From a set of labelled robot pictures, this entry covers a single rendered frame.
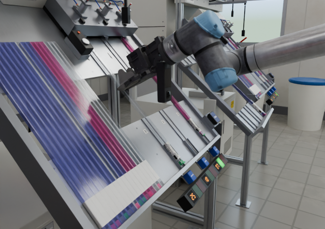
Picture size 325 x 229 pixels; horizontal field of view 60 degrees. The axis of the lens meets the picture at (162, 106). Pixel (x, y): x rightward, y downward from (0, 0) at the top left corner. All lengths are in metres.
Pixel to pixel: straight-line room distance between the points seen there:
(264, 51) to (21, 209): 0.80
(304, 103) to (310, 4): 1.35
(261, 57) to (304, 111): 2.98
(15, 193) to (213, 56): 0.73
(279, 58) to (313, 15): 3.55
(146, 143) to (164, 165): 0.08
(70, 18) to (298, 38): 0.64
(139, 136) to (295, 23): 3.73
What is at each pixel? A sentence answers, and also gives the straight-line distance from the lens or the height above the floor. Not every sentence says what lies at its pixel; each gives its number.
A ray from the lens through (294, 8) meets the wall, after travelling 4.37.
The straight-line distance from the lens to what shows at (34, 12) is 0.98.
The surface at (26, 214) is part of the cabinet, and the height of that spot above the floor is 0.62.
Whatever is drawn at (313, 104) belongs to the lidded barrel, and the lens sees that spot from 3.74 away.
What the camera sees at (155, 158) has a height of 0.77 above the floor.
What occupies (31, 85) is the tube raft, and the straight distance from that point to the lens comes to 0.72.
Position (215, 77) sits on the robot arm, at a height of 1.00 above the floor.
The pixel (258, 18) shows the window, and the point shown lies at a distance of 4.44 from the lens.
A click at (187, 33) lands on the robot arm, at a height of 1.11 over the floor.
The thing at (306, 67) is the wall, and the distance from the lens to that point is 4.34.
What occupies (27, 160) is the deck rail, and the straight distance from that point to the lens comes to 0.62.
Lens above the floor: 1.10
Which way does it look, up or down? 14 degrees down
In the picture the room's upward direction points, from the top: straight up
